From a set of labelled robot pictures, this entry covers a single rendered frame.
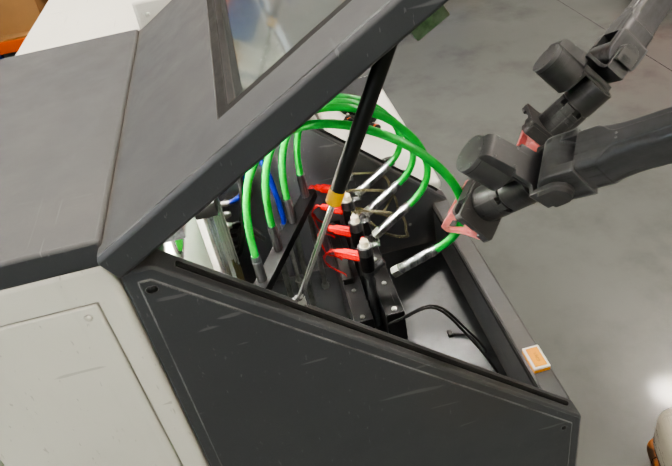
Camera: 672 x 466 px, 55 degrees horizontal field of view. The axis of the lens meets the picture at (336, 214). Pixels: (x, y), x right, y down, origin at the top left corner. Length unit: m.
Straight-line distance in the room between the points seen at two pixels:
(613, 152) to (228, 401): 0.58
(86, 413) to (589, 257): 2.32
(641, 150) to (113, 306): 0.63
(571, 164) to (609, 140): 0.05
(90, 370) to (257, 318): 0.21
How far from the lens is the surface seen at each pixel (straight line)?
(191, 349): 0.82
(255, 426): 0.94
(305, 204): 1.38
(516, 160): 0.88
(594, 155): 0.83
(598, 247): 2.95
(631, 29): 1.19
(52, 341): 0.82
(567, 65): 1.11
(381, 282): 1.33
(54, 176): 0.88
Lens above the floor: 1.88
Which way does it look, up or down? 36 degrees down
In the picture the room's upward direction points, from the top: 11 degrees counter-clockwise
